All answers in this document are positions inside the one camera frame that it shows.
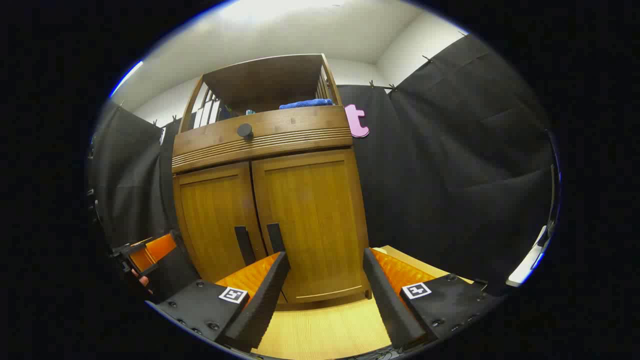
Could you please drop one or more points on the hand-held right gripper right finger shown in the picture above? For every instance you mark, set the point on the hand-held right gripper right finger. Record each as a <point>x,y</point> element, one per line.
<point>390,305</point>

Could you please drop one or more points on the wooden cabinet door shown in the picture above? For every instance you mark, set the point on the wooden cabinet door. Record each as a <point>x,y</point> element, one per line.
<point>315,220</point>
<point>210,215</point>

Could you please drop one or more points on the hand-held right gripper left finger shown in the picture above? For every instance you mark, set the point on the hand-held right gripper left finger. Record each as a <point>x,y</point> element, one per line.
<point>260,305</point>

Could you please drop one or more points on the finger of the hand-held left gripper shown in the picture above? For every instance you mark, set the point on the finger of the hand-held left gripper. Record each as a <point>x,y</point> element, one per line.
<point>175,270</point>

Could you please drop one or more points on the wooden double-door shoe cabinet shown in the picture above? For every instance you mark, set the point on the wooden double-door shoe cabinet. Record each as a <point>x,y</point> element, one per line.
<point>300,132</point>

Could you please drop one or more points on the grooved wooden drawer front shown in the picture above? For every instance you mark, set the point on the grooved wooden drawer front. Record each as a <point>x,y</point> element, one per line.
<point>300,127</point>

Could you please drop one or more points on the black round drawer knob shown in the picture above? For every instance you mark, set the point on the black round drawer knob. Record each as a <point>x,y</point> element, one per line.
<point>245,131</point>

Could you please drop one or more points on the blue cloth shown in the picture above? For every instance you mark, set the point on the blue cloth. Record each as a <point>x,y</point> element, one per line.
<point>305,103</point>

